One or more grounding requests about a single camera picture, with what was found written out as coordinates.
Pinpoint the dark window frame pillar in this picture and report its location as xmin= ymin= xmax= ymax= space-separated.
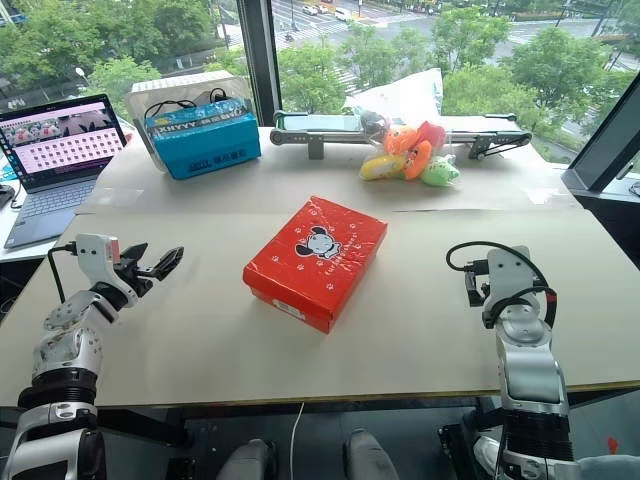
xmin=236 ymin=0 xmax=282 ymax=129

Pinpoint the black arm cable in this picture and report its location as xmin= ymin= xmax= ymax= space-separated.
xmin=47 ymin=241 xmax=79 ymax=304
xmin=445 ymin=241 xmax=559 ymax=329

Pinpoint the black cable on blue box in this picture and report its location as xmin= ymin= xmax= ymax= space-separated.
xmin=144 ymin=88 xmax=229 ymax=122

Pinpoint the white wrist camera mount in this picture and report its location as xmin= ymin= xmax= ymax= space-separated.
xmin=486 ymin=245 xmax=545 ymax=312
xmin=74 ymin=233 xmax=141 ymax=307

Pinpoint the red plush toy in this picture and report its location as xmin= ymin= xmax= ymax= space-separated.
xmin=415 ymin=120 xmax=447 ymax=152

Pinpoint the green plush toy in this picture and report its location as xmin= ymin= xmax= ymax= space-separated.
xmin=420 ymin=154 xmax=461 ymax=190

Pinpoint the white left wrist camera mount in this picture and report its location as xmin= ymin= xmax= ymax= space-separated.
xmin=74 ymin=233 xmax=141 ymax=307

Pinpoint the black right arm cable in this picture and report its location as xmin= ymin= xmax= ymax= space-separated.
xmin=445 ymin=241 xmax=559 ymax=329

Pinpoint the orange round plush toy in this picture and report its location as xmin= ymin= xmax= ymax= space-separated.
xmin=402 ymin=140 xmax=434 ymax=182

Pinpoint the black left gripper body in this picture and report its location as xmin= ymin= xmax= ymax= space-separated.
xmin=113 ymin=255 xmax=156 ymax=300

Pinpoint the thin white cable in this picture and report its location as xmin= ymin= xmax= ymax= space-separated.
xmin=291 ymin=400 xmax=307 ymax=464

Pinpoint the white plastic container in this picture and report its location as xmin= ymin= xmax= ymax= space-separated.
xmin=124 ymin=70 xmax=252 ymax=175

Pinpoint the white plastic bag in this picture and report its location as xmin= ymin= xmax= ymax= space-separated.
xmin=343 ymin=66 xmax=446 ymax=122

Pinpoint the grey open laptop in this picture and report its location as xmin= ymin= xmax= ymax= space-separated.
xmin=0 ymin=93 xmax=129 ymax=251

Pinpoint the small conveyor belt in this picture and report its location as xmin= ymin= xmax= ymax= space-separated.
xmin=269 ymin=110 xmax=534 ymax=162

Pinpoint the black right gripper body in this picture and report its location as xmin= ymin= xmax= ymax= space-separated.
xmin=463 ymin=258 xmax=493 ymax=289

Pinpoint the red shoe box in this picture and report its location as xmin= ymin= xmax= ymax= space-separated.
xmin=242 ymin=195 xmax=390 ymax=335

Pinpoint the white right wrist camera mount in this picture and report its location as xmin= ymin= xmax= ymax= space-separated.
xmin=486 ymin=245 xmax=545 ymax=312

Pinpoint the blue cardboard box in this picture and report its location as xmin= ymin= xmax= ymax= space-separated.
xmin=144 ymin=98 xmax=263 ymax=181

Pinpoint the yellow plush toy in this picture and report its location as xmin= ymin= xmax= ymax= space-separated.
xmin=359 ymin=152 xmax=407 ymax=182

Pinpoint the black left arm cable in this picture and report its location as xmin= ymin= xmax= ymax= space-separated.
xmin=47 ymin=241 xmax=79 ymax=304

